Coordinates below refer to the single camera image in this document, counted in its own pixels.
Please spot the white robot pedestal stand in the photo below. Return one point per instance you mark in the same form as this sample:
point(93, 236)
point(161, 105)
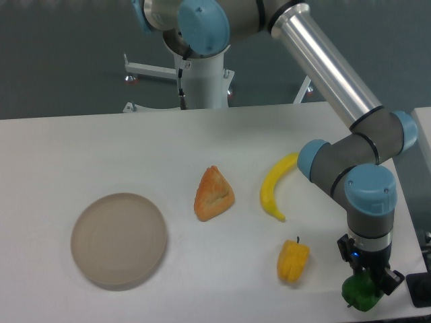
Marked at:
point(255, 71)

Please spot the black device at table edge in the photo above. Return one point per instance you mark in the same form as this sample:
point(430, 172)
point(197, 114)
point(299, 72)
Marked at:
point(419, 289)

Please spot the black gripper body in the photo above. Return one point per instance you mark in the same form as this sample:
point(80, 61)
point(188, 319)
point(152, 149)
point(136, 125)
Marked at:
point(371, 254)

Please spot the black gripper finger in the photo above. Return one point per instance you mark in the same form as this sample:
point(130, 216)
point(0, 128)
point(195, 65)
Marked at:
point(358, 273)
point(388, 280)

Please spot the beige round plate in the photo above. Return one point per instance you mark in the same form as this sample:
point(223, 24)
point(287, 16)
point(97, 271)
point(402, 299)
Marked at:
point(119, 241)

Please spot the yellow bell pepper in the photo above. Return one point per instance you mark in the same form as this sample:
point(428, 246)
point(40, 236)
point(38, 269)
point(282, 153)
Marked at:
point(291, 260)

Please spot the green bell pepper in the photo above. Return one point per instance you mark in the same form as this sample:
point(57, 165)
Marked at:
point(360, 291)

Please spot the yellow banana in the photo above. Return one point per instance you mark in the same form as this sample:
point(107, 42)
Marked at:
point(267, 190)

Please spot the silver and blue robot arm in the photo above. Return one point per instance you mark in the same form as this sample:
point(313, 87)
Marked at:
point(350, 171)

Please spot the orange triangular pastry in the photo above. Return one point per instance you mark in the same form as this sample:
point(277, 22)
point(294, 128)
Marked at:
point(214, 195)

